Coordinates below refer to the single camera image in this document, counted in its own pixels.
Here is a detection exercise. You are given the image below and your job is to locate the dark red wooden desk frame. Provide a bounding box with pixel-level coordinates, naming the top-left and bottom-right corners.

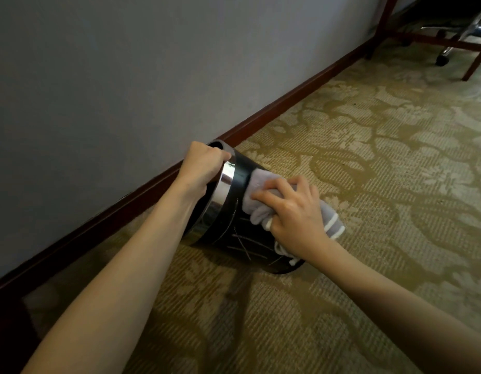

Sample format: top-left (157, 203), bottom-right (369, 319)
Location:
top-left (365, 0), bottom-right (481, 82)

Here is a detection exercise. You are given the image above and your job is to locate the person's right forearm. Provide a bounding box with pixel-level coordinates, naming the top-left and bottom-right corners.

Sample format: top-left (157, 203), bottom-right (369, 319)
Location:
top-left (312, 241), bottom-right (481, 374)

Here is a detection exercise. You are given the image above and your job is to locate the dark wooden baseboard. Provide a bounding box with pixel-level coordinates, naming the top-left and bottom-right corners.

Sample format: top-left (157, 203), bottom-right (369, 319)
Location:
top-left (0, 34), bottom-right (378, 295)

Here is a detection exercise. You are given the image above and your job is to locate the grey cleaning cloth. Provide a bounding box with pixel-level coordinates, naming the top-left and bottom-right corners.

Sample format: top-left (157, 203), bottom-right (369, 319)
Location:
top-left (242, 168), bottom-right (346, 266)

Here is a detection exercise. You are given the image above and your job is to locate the person's right hand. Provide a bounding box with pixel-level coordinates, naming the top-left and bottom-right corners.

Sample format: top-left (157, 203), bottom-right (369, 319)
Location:
top-left (250, 175), bottom-right (335, 263)

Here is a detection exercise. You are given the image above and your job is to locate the person's left forearm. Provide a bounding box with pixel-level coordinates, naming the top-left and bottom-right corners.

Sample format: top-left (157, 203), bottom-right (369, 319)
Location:
top-left (20, 182), bottom-right (204, 374)

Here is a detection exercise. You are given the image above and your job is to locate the dark red wooden cabinet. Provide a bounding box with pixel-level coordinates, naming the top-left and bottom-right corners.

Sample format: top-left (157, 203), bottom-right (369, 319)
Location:
top-left (0, 288), bottom-right (41, 374)

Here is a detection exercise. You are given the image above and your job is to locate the black waste bin chrome rim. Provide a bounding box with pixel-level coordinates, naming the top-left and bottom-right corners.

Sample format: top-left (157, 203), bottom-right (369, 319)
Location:
top-left (182, 140), bottom-right (306, 275)

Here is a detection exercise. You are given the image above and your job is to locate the office chair wheeled base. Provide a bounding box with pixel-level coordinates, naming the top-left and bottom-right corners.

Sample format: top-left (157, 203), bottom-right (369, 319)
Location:
top-left (400, 5), bottom-right (481, 66)

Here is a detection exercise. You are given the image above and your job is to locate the person's left hand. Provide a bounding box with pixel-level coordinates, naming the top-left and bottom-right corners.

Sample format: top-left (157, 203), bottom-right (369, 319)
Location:
top-left (174, 141), bottom-right (232, 201)

